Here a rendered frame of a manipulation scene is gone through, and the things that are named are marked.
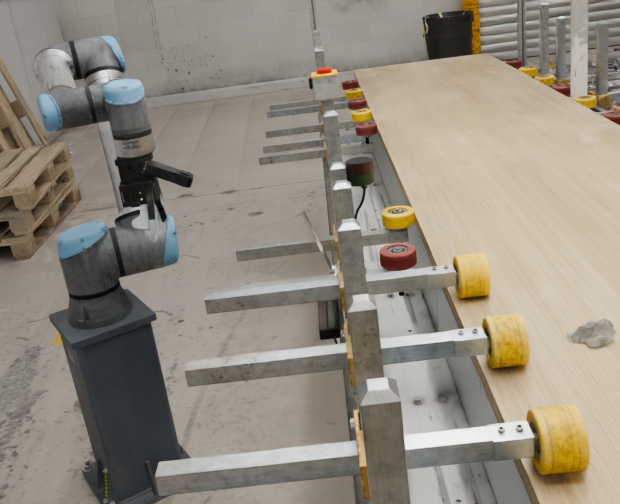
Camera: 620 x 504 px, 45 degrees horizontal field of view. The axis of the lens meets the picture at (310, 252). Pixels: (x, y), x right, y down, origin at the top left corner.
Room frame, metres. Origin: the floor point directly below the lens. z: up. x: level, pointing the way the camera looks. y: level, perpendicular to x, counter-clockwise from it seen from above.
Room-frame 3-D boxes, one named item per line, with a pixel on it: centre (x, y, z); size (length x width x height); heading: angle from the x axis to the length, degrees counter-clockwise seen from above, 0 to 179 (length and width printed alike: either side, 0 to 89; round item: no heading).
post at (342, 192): (1.30, -0.07, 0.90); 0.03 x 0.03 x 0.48; 88
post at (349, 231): (1.05, -0.06, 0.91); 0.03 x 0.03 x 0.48; 88
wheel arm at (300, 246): (1.76, -0.03, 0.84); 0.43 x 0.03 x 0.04; 88
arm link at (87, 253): (2.05, 0.64, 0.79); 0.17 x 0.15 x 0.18; 107
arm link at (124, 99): (1.74, 0.37, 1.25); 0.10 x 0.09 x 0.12; 17
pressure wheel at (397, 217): (1.75, -0.23, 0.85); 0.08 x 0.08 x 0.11
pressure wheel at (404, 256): (1.51, -0.19, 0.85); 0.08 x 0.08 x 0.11
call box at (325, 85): (2.06, -0.10, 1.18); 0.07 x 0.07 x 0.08; 88
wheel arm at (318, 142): (3.01, -0.08, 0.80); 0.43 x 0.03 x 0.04; 88
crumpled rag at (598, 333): (1.05, -0.44, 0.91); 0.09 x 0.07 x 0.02; 119
